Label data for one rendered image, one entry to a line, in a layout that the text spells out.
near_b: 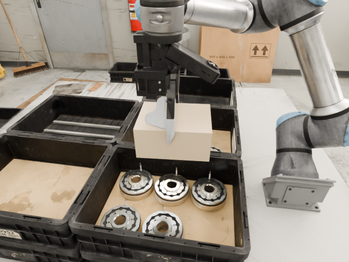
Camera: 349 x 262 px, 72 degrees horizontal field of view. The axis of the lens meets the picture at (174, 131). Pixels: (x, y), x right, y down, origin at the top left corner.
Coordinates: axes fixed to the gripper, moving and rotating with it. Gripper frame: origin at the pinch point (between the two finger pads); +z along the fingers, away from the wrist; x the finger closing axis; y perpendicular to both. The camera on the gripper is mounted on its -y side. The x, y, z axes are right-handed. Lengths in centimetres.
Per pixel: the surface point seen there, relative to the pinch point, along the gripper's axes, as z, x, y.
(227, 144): 27.5, -29.2, -18.0
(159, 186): 24.5, -3.1, 4.9
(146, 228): 24.3, 10.8, 6.3
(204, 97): 28, -68, -10
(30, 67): 101, -291, 243
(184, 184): 24.5, -4.5, -2.5
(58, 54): 87, -315, 206
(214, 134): 27.5, -35.0, -13.6
